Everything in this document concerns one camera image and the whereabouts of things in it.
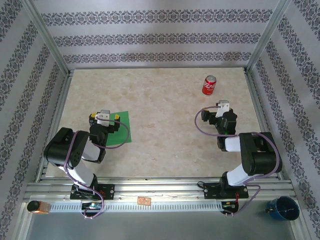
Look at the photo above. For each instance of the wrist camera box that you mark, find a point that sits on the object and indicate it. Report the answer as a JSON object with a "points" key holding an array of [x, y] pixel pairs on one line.
{"points": [[103, 117], [222, 108]]}

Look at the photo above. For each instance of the dark blue mug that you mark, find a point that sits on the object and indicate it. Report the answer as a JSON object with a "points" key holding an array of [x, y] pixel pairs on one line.
{"points": [[282, 208]]}

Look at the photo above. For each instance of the green paper sheet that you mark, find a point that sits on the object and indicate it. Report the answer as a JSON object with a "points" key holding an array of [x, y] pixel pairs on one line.
{"points": [[123, 125]]}

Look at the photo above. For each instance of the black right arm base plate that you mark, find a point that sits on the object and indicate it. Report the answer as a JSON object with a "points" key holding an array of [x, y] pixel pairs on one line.
{"points": [[211, 192]]}

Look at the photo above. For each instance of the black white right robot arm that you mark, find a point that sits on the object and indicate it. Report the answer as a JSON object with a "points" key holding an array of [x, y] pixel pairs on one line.
{"points": [[262, 155]]}

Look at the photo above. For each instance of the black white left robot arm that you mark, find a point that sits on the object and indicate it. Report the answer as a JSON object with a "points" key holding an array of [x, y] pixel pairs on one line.
{"points": [[57, 150]]}

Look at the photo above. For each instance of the wide aluminium extrusion beam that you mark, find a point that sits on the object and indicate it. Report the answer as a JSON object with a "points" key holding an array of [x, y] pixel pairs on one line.
{"points": [[162, 190]]}

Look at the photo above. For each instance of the black and orange device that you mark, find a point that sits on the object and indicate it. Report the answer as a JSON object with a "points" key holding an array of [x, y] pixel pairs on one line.
{"points": [[33, 206]]}

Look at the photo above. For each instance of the small green circuit board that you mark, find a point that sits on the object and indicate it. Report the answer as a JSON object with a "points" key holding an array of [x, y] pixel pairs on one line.
{"points": [[228, 204], [91, 205]]}

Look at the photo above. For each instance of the small orange card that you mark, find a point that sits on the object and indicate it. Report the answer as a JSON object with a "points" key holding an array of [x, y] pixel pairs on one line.
{"points": [[144, 200]]}

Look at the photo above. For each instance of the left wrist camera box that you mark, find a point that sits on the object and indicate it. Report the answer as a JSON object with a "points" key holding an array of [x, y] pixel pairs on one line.
{"points": [[103, 117]]}

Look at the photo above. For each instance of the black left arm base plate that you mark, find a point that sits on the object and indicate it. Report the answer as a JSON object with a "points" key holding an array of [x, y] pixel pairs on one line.
{"points": [[108, 191]]}

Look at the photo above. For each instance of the aluminium frame post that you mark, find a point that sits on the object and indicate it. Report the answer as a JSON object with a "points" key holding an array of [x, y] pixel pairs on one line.
{"points": [[270, 32], [45, 32]]}

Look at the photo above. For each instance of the aluminium side rail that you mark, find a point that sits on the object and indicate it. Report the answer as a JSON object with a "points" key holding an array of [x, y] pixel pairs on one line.
{"points": [[55, 125], [261, 115]]}

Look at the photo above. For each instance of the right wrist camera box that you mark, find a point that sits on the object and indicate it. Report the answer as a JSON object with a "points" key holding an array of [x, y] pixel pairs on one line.
{"points": [[222, 108]]}

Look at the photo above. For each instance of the red soda can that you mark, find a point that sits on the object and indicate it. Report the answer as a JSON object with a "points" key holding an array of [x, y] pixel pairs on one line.
{"points": [[209, 86]]}

